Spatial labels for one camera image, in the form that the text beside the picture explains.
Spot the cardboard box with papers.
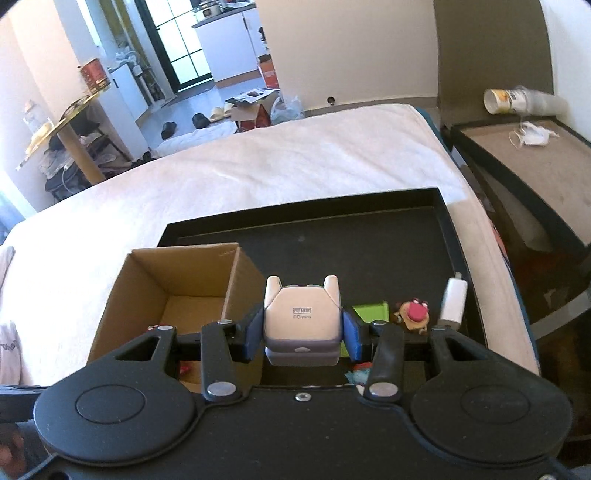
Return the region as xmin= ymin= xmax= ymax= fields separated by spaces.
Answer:
xmin=224 ymin=87 xmax=283 ymax=133

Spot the orange carton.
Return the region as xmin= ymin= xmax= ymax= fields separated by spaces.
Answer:
xmin=257 ymin=55 xmax=281 ymax=90

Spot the teal toy figurine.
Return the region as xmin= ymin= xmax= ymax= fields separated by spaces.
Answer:
xmin=345 ymin=362 xmax=373 ymax=385

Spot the glass jar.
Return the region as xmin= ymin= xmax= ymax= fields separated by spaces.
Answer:
xmin=23 ymin=99 xmax=54 ymax=136

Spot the black framed glass door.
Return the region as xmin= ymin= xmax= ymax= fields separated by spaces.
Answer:
xmin=133 ymin=0 xmax=214 ymax=92

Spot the white plush toy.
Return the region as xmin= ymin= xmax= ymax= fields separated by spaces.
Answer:
xmin=0 ymin=320 xmax=23 ymax=387

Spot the green block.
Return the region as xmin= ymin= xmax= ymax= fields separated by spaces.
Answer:
xmin=352 ymin=300 xmax=389 ymax=323

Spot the white face mask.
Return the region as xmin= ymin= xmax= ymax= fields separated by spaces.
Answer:
xmin=509 ymin=122 xmax=561 ymax=150

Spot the white low cabinet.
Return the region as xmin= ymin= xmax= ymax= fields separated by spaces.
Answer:
xmin=99 ymin=62 xmax=149 ymax=136

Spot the brown headboard panel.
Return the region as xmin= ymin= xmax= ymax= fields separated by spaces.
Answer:
xmin=433 ymin=0 xmax=556 ymax=126

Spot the white kitchen counter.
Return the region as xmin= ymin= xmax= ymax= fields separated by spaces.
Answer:
xmin=192 ymin=2 xmax=262 ymax=87

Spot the metal pot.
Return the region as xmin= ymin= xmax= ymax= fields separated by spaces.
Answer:
xmin=193 ymin=0 xmax=223 ymax=20

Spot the pink small toy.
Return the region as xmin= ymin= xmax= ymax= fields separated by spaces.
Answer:
xmin=393 ymin=298 xmax=431 ymax=334

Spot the dark bedside table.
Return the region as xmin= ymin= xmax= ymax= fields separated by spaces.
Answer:
xmin=442 ymin=116 xmax=591 ymax=334

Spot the white cube toy figurine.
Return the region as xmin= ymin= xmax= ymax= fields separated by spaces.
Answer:
xmin=263 ymin=275 xmax=343 ymax=367

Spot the light plush blanket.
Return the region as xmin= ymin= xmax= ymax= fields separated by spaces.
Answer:
xmin=0 ymin=103 xmax=542 ymax=389

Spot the white floor mat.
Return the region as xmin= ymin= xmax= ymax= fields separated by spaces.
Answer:
xmin=154 ymin=122 xmax=237 ymax=158

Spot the black tray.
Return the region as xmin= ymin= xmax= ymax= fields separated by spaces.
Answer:
xmin=157 ymin=186 xmax=482 ymax=389

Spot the red tin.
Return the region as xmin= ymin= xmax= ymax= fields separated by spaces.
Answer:
xmin=79 ymin=58 xmax=111 ymax=93

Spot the yellow wooden table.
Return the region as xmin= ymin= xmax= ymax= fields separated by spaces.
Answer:
xmin=16 ymin=83 xmax=114 ymax=186

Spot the red toy figurine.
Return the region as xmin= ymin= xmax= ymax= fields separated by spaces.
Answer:
xmin=147 ymin=324 xmax=192 ymax=376

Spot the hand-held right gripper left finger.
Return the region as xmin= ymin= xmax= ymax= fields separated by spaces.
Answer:
xmin=113 ymin=303 xmax=265 ymax=401

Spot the white charger plug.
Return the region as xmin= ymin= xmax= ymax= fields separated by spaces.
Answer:
xmin=437 ymin=273 xmax=469 ymax=331

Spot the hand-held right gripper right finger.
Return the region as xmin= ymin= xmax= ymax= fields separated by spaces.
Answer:
xmin=342 ymin=308 xmax=496 ymax=401

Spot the clear plastic bag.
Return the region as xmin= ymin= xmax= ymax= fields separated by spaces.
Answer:
xmin=270 ymin=94 xmax=306 ymax=123

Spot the dark chair with clutter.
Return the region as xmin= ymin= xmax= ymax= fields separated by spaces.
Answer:
xmin=36 ymin=133 xmax=136 ymax=205

